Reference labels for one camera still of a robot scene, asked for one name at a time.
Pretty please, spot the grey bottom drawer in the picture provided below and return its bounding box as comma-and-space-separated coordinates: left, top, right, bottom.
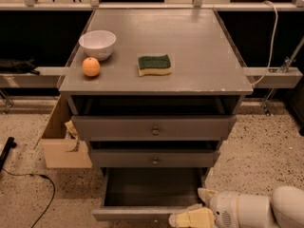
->
92, 167, 205, 221

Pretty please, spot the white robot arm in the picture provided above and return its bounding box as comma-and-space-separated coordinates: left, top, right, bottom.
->
169, 186, 304, 228

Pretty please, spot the white bowl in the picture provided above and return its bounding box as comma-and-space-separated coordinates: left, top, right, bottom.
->
79, 30, 116, 61

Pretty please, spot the orange fruit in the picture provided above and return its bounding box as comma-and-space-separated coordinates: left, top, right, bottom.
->
82, 57, 101, 77

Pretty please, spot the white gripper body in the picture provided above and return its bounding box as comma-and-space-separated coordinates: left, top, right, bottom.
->
209, 191, 239, 228

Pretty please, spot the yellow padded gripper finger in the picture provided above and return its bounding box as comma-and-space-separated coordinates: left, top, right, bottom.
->
168, 204, 215, 228
198, 188, 217, 204

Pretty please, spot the grey top drawer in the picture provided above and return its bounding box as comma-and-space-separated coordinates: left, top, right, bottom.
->
70, 95, 238, 142

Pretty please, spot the grey drawer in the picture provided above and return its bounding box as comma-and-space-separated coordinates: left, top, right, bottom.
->
90, 141, 220, 168
70, 95, 238, 142
92, 167, 205, 221

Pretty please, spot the black object on rail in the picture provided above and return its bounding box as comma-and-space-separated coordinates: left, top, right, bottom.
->
0, 59, 40, 75

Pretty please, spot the black bar on floor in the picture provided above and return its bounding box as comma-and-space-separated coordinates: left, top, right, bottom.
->
0, 137, 17, 171

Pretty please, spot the grey drawer cabinet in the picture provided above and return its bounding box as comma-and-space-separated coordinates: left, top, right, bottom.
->
58, 8, 255, 176

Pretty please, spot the black floor cable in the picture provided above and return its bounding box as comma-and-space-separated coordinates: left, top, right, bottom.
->
0, 167, 57, 228

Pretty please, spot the white hanging cable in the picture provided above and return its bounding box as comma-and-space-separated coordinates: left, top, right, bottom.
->
250, 0, 279, 87

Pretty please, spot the grey middle drawer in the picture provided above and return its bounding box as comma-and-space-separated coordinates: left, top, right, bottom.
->
90, 141, 220, 168

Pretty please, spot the green yellow sponge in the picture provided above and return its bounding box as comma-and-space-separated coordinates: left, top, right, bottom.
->
138, 54, 172, 77

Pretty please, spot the cardboard box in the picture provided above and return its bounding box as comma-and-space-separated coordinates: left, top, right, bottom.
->
39, 96, 92, 168

